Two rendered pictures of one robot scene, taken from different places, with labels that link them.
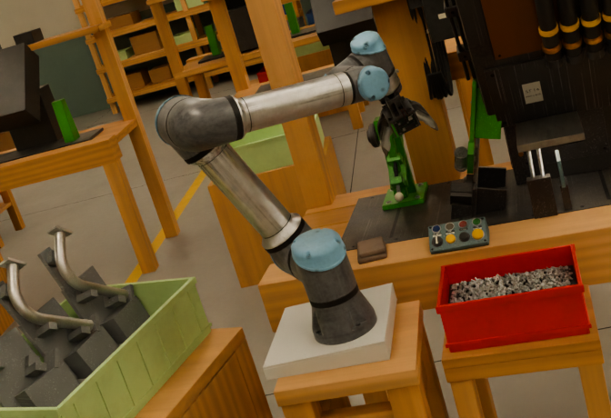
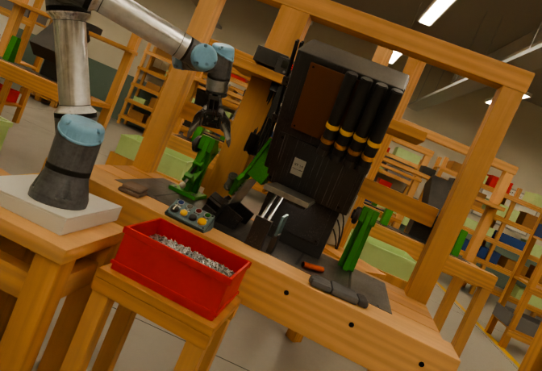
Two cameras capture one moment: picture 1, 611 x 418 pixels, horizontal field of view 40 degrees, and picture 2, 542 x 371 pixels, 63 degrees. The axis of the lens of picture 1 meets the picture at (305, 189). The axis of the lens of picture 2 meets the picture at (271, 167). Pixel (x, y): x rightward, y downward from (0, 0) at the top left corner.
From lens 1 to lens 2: 0.81 m
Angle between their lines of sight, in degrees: 15
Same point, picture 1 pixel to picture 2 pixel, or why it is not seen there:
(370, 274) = (118, 200)
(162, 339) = not seen: outside the picture
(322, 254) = (77, 129)
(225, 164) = (68, 30)
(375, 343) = (60, 215)
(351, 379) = (17, 225)
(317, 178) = (151, 152)
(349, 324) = (56, 193)
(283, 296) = not seen: hidden behind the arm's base
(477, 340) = (135, 271)
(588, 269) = (251, 293)
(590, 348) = (203, 331)
